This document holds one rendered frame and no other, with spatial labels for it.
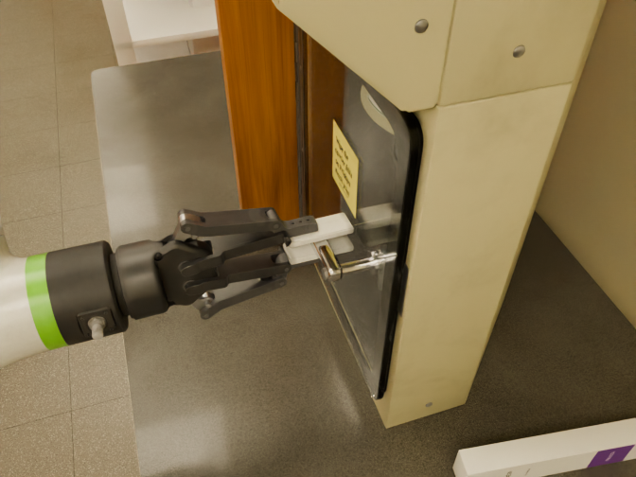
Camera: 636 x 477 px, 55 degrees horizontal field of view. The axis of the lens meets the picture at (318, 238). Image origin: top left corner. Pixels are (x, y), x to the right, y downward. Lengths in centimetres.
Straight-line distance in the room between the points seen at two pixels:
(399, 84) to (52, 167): 253
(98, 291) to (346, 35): 33
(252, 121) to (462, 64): 47
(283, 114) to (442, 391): 42
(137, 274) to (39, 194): 217
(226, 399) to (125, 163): 55
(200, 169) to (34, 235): 149
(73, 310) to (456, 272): 35
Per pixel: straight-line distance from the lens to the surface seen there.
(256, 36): 79
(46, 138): 306
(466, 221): 54
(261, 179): 92
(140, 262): 60
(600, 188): 102
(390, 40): 40
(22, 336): 61
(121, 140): 126
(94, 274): 59
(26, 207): 271
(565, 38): 48
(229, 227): 59
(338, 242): 65
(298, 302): 91
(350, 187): 63
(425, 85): 43
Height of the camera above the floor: 165
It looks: 45 degrees down
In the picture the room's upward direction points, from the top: straight up
